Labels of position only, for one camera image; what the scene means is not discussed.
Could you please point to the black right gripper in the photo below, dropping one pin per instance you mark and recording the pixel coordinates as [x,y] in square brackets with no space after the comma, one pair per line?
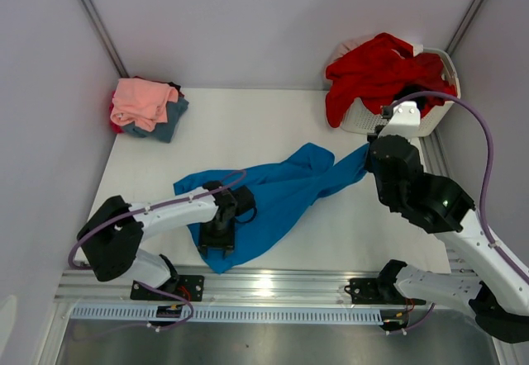
[369,160]

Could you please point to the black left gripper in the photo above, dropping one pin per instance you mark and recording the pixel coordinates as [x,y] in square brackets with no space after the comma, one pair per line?
[226,243]

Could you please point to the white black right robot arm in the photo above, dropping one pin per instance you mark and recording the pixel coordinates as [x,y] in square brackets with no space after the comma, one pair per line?
[497,299]

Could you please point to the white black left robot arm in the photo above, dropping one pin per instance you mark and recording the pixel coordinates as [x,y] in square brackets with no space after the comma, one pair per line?
[111,239]

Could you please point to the white perforated laundry basket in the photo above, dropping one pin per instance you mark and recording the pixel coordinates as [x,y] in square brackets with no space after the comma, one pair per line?
[360,120]

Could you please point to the black garment in basket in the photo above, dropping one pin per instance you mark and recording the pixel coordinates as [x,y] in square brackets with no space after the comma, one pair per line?
[420,101]

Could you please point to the pale pink garment in basket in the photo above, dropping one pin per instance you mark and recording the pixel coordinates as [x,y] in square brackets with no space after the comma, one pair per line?
[347,46]

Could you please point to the grey blue folded t shirt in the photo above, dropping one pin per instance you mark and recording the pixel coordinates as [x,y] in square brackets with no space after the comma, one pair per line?
[163,132]

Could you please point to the dark red folded t shirt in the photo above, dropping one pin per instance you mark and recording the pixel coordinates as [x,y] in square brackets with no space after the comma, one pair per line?
[113,123]

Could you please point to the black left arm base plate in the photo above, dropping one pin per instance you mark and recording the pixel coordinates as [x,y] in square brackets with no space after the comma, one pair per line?
[189,287]

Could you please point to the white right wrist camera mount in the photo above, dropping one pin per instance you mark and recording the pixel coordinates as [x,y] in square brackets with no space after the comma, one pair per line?
[403,120]

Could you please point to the white slotted cable duct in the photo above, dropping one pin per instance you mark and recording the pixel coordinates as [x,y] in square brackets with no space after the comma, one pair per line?
[229,314]

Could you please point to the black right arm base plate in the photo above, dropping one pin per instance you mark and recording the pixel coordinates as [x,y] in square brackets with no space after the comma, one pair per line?
[371,291]

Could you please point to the aluminium front rail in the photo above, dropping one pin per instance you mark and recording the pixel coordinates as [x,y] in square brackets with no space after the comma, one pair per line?
[237,287]

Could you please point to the aluminium corner post right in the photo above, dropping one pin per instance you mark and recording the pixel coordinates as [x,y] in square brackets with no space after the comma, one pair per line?
[464,25]

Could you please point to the aluminium corner post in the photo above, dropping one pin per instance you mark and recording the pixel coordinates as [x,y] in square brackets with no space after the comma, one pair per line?
[464,25]
[104,37]

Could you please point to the aluminium corner post left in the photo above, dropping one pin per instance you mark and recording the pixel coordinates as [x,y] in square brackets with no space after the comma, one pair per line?
[104,37]

